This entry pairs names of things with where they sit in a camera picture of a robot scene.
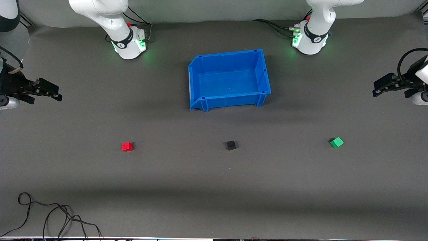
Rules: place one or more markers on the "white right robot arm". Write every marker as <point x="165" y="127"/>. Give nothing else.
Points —
<point x="100" y="13"/>

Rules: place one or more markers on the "small red cube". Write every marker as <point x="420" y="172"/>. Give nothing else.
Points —
<point x="127" y="147"/>

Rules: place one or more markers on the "blue plastic storage bin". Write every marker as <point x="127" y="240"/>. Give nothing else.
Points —
<point x="230" y="83"/>

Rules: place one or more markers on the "small green cube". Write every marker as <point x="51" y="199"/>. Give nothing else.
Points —
<point x="336" y="142"/>

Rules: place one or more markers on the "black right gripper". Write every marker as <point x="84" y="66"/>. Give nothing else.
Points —
<point x="12" y="84"/>

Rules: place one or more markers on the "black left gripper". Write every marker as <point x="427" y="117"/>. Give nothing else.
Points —
<point x="408" y="83"/>

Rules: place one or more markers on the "dark grey table mat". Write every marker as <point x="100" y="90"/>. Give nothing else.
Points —
<point x="214" y="187"/>

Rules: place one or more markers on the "small black cube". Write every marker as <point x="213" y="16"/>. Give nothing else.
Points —
<point x="231" y="145"/>

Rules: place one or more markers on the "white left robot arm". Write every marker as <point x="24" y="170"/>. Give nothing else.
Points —
<point x="317" y="20"/>

